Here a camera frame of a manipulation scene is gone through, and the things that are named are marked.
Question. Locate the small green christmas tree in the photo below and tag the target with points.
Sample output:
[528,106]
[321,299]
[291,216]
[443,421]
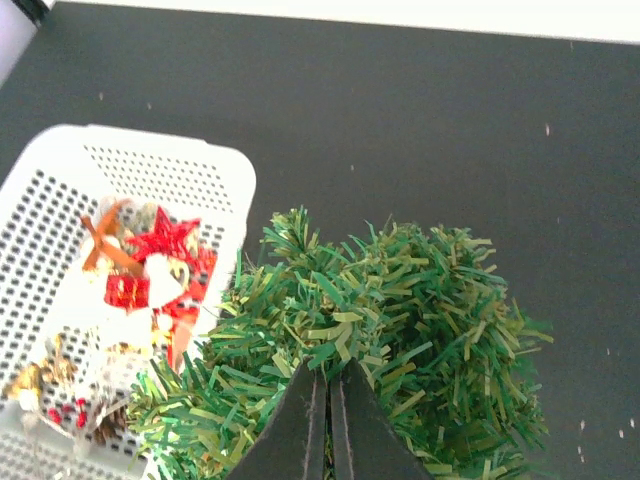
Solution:
[443,347]

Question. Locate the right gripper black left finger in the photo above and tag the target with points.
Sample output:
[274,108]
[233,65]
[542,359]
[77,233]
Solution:
[292,445]

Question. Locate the brown pine cone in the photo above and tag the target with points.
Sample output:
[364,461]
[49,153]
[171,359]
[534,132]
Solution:
[111,424]

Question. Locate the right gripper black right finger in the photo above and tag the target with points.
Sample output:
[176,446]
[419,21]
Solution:
[365,446]

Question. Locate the gold bell ornament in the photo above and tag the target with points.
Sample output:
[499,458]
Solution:
[54,367]

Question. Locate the white perforated plastic basket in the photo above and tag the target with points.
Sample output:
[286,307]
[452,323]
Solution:
[67,172]

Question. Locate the brown ribbon bow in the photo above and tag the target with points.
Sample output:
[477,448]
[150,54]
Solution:
[107,226]

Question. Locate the red gift box ornament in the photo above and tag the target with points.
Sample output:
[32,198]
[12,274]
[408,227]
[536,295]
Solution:
[127,292]

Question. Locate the cream heart ornament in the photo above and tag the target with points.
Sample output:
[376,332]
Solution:
[168,279]

